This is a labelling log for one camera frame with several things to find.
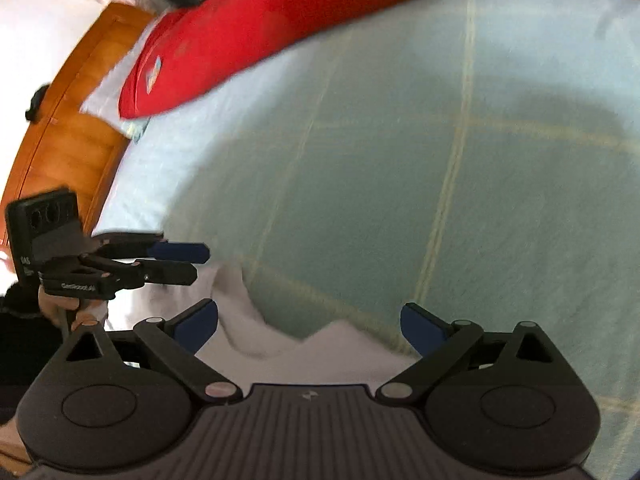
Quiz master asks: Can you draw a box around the white printed t-shirt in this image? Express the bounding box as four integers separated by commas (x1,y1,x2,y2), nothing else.
97,262,423,391

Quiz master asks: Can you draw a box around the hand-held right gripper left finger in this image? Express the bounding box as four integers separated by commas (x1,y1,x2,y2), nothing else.
65,299,241,405

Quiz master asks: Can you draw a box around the person's left forearm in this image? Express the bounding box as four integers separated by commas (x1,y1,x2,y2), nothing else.
0,282,68,386

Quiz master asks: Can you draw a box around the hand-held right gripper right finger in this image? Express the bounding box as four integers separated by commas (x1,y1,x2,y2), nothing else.
376,302,556,403

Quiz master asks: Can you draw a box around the person's left hand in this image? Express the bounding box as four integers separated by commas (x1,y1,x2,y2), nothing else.
39,290,103,331

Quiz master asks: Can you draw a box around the wooden headboard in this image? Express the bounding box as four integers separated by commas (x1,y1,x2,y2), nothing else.
0,2,156,248

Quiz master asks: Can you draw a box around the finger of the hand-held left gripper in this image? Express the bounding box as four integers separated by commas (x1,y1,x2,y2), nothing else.
92,232,211,264
80,257,198,291

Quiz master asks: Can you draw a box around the red rolled quilt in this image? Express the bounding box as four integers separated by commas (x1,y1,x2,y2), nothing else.
118,0,631,121

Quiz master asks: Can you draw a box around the grey checked pillow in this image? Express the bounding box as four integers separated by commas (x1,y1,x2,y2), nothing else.
80,10,171,143

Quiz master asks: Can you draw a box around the light blue checked blanket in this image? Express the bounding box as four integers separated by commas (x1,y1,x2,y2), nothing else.
95,0,640,480

